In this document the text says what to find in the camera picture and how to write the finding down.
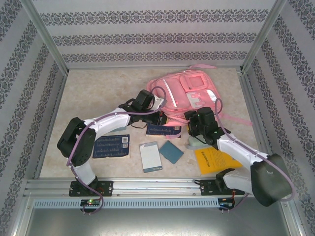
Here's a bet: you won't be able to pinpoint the dark blue book one code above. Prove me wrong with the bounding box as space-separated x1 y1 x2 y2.
145 124 182 139

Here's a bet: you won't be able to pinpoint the small teal notebook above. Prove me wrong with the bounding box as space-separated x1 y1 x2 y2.
158 140 185 165

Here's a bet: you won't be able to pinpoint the pink school backpack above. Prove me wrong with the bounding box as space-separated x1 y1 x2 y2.
145 63 253 140

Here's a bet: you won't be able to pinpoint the yellow book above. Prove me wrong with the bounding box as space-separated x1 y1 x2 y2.
194 147 243 176

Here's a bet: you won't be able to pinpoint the white grey notebook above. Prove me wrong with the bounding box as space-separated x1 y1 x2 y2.
139 142 163 174

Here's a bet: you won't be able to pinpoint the dark blue book two codes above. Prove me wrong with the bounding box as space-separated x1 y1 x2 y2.
93 134 131 159

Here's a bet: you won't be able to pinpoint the right controller board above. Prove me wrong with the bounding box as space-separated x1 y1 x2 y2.
218 198 236 209

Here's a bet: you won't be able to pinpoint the controller board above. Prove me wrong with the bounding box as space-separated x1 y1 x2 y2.
218 198 236 209
80 199 102 207

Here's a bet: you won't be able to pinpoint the left controller board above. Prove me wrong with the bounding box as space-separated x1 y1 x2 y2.
80 199 102 207

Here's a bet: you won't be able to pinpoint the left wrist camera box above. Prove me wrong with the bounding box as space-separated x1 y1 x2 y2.
152 96 165 110

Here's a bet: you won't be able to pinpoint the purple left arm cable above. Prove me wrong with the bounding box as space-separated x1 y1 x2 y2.
66 87 168 216

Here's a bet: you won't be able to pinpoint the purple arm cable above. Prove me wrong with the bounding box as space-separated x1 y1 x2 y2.
66 87 168 216
215 98 296 213

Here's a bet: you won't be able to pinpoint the aluminium right side rail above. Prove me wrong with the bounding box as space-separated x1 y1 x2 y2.
236 70 281 177

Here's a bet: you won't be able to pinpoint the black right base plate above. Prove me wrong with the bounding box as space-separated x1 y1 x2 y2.
199 179 244 197

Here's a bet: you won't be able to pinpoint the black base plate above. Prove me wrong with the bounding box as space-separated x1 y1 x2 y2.
199 179 244 197
69 180 114 197

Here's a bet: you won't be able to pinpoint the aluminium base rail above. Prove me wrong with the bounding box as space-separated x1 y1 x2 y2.
24 177 288 197

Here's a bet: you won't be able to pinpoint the slotted grey cable duct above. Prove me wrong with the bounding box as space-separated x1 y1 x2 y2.
33 198 220 209

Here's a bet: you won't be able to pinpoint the aluminium left side rail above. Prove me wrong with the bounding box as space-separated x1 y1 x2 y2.
33 71 69 180

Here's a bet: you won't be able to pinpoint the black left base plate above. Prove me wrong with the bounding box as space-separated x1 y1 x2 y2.
69 180 114 197

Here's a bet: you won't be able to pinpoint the aluminium right frame post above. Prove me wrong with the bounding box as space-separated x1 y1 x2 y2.
241 0 288 74

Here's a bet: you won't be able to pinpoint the aluminium frame post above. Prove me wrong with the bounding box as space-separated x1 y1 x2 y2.
21 0 69 74
241 0 288 74

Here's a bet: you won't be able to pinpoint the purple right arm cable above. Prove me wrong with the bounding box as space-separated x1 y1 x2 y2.
215 98 296 213

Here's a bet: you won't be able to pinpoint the aluminium left frame post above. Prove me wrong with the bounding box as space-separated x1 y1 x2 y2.
21 0 69 74

